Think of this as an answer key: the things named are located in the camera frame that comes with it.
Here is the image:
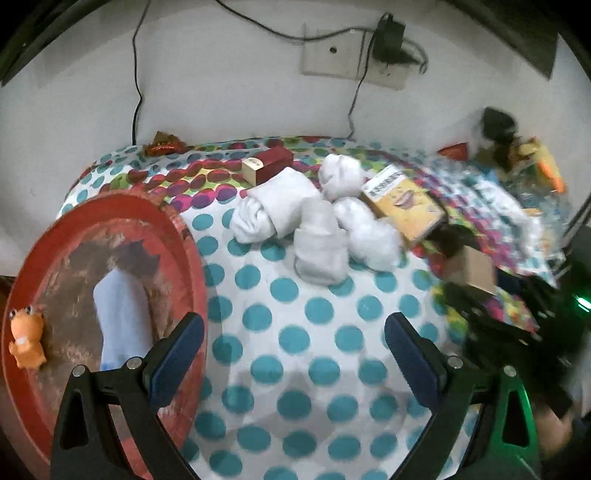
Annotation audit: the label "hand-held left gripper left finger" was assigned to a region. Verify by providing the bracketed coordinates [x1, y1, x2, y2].
[50, 312, 206, 480]

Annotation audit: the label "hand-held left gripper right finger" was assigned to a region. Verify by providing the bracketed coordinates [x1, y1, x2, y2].
[384, 312, 543, 480]

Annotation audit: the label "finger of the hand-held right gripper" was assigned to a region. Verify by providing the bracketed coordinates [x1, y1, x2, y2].
[438, 279, 492, 324]
[429, 224, 468, 259]

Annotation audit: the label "small brown cardboard box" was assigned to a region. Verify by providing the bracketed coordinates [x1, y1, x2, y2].
[445, 247, 498, 296]

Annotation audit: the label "yellow medicine box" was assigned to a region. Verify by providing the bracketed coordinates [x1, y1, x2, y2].
[360, 164, 448, 247]

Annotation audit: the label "light blue sock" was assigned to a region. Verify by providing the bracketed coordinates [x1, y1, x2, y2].
[93, 268, 154, 372]

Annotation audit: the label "white sock ball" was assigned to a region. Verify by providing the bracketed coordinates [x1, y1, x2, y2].
[320, 153, 366, 201]
[333, 198, 403, 271]

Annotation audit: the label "red round basin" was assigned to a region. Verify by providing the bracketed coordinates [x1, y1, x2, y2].
[2, 193, 208, 480]

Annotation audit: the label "large white sock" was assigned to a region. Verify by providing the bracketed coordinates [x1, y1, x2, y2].
[229, 167, 321, 244]

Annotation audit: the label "person's right hand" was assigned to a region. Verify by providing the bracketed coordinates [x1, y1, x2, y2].
[531, 402, 575, 459]

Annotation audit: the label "white teal printed cloth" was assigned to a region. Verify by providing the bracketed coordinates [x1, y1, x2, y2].
[471, 178, 550, 278]

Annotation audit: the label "polka-dot bedsheet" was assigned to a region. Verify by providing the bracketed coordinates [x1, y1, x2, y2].
[55, 136, 568, 480]

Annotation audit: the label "black clamp stand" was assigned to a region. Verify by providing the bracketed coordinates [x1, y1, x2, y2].
[480, 107, 520, 167]

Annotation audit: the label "yellow orange toy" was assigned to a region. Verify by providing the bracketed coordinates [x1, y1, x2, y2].
[517, 138, 566, 192]

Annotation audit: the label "orange toy figure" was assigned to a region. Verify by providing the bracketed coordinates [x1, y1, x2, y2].
[8, 307, 47, 369]

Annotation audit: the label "dark red box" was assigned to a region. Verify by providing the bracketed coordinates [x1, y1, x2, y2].
[241, 148, 295, 186]

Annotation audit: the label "black charger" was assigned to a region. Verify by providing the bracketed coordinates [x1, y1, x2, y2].
[373, 14, 408, 64]

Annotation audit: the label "red snack wrapper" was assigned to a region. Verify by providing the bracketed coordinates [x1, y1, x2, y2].
[143, 131, 185, 155]

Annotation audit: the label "black hanging cable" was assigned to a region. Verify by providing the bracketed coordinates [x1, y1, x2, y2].
[346, 34, 376, 138]

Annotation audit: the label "white wall socket plate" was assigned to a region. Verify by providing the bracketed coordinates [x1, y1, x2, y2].
[362, 37, 409, 88]
[301, 31, 365, 77]

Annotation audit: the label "black charger cable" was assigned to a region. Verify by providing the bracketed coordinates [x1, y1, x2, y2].
[216, 0, 377, 43]

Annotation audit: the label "long black wall cable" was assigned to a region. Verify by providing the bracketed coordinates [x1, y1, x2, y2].
[131, 0, 153, 145]

